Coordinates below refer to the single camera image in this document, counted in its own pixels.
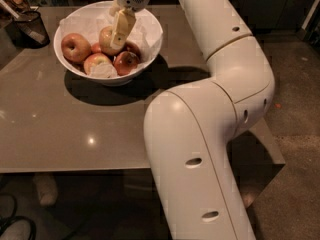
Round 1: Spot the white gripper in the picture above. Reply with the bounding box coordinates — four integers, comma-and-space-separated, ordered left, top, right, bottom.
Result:
109, 0, 150, 50

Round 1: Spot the red-yellow apple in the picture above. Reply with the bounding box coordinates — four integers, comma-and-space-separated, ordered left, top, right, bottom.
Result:
99, 26, 122, 56

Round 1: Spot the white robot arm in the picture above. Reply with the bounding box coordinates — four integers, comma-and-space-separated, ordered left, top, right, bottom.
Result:
144, 0, 275, 240

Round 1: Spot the back right red apple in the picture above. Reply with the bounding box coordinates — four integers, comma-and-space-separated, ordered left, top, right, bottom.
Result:
125, 40, 141, 58

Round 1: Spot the small middle red apple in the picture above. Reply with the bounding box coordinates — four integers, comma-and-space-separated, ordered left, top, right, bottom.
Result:
91, 42, 101, 53

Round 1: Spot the white ceramic bowl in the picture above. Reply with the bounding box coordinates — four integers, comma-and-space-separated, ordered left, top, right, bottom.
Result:
53, 0, 165, 87

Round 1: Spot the front right red apple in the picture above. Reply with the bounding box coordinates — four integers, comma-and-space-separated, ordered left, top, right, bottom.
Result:
113, 51, 140, 76

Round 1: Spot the front left red apple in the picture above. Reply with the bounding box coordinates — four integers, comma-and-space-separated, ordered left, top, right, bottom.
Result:
83, 53, 112, 75

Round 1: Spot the white crumpled paper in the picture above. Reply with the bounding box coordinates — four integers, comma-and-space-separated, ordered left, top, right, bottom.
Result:
59, 3, 164, 79

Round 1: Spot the black mesh pen holder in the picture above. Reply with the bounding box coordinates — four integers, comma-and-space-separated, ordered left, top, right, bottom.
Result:
5, 11, 50, 49

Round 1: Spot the dark cabinet in background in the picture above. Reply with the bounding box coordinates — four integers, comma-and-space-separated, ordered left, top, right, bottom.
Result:
63, 0, 320, 35

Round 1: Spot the white shoe under table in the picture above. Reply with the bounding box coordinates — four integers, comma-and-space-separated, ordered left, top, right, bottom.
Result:
33, 173, 58, 207

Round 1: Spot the black cable on floor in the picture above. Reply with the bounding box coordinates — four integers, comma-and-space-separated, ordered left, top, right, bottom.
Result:
0, 193, 38, 240

